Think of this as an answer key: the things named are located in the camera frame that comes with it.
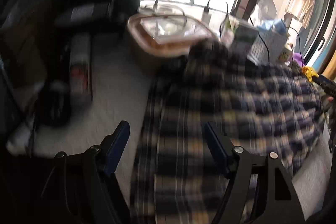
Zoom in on plaid blue beige pants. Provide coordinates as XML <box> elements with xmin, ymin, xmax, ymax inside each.
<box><xmin>130</xmin><ymin>40</ymin><xmax>325</xmax><ymax>223</ymax></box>

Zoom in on yellow plastic bag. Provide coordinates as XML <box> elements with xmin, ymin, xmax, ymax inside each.
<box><xmin>302</xmin><ymin>67</ymin><xmax>319</xmax><ymax>83</ymax></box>

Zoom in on purple folded cloth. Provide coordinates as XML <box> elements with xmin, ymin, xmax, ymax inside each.
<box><xmin>293</xmin><ymin>52</ymin><xmax>305</xmax><ymax>67</ymax></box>

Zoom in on white perforated storage basket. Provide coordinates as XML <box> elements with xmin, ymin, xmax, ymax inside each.
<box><xmin>247</xmin><ymin>29</ymin><xmax>288</xmax><ymax>65</ymax></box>

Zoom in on white green carton box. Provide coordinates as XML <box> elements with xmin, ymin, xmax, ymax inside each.
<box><xmin>219</xmin><ymin>14</ymin><xmax>258</xmax><ymax>59</ymax></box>

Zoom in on clear plastic food container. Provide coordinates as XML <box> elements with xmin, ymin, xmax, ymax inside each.
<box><xmin>127</xmin><ymin>5</ymin><xmax>219</xmax><ymax>59</ymax></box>

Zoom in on white tissue plastic bag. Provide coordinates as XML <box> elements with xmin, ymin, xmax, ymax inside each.
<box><xmin>251</xmin><ymin>0</ymin><xmax>277</xmax><ymax>26</ymax></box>

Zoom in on hanging beige clothes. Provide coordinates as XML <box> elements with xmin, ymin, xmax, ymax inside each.
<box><xmin>284</xmin><ymin>0</ymin><xmax>318</xmax><ymax>30</ymax></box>

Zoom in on black cable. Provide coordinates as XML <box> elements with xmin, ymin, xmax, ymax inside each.
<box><xmin>247</xmin><ymin>12</ymin><xmax>302</xmax><ymax>64</ymax></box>

